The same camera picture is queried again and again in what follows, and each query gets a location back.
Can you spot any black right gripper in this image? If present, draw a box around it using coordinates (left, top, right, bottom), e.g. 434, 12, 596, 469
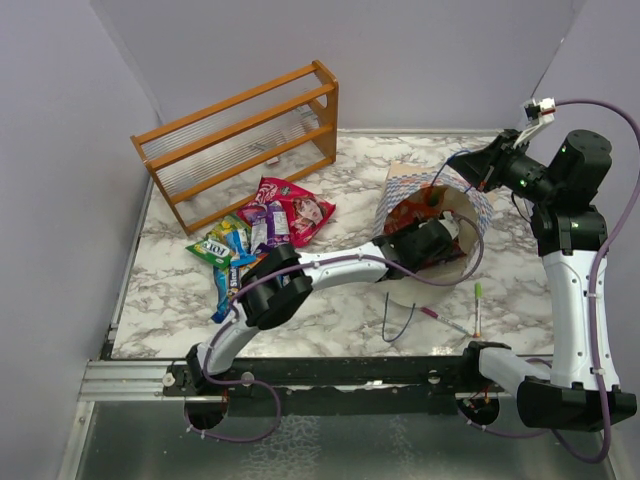
448, 129, 561, 204

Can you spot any blue checkered paper bag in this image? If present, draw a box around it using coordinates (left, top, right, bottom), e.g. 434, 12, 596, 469
373, 162, 494, 310

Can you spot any red pink snack bag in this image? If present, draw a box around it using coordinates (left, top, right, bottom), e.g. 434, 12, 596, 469
254, 177, 336, 248

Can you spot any purple snack bag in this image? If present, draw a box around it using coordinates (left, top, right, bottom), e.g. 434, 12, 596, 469
239, 201, 292, 254

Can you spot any small blue snack packet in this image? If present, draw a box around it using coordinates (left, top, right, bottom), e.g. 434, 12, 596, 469
226, 228, 256, 267

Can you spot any green snack bag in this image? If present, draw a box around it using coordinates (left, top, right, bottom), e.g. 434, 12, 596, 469
186, 214, 250, 269

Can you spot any blue gummy snack bag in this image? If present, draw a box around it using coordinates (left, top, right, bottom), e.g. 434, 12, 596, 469
209, 257, 266, 324

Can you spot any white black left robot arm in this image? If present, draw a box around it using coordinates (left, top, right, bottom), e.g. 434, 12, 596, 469
186, 214, 460, 395

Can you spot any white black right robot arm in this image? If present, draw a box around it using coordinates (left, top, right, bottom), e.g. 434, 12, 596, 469
450, 130, 637, 432

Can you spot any orange snack box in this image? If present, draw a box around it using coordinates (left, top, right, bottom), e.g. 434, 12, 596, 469
383, 186, 447, 234

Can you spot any pink berry candy packet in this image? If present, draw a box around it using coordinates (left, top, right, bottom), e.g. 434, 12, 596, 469
423, 240, 466, 268

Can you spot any purple marker pen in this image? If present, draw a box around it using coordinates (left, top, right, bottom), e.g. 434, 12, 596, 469
420, 307, 475, 338

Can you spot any green marker pen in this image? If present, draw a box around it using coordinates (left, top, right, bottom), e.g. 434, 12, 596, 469
474, 282, 483, 338

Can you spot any orange wooden rack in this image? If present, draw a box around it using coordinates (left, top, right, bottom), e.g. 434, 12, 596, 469
131, 60, 339, 235

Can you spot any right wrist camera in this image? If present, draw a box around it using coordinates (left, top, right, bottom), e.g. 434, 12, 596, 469
513, 97, 556, 149

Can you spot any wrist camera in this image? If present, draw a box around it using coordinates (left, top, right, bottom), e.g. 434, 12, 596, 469
513, 97, 556, 149
438, 211, 460, 240

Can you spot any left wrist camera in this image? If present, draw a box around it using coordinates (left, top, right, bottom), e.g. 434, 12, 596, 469
438, 211, 460, 240

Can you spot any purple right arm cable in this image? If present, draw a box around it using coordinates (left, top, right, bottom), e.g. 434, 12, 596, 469
552, 98, 640, 462

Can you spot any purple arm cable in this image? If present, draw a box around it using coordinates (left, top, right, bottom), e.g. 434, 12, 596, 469
202, 213, 485, 389
552, 98, 640, 462

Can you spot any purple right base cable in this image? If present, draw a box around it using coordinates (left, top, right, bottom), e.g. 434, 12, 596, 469
457, 394, 551, 440

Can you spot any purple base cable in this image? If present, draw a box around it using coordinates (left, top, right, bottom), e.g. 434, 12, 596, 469
457, 394, 551, 440
182, 377, 282, 442

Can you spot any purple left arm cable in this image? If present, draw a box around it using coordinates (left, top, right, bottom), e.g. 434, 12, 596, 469
202, 213, 485, 389

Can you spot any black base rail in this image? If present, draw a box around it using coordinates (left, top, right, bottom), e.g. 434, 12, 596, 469
163, 354, 503, 417

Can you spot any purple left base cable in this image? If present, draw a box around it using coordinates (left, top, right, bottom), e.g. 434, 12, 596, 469
182, 377, 282, 442

